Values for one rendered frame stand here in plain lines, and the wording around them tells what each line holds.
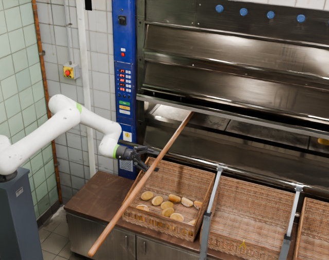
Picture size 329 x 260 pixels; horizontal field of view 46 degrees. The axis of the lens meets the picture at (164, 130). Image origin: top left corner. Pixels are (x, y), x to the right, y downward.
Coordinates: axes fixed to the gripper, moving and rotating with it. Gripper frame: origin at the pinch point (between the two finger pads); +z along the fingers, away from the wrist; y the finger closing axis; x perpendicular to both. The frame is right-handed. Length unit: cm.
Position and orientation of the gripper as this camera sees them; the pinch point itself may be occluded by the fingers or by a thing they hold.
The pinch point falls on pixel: (155, 161)
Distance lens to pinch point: 243.5
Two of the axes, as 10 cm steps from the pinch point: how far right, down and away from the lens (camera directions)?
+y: -0.3, 8.7, 5.0
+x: -3.7, 4.5, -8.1
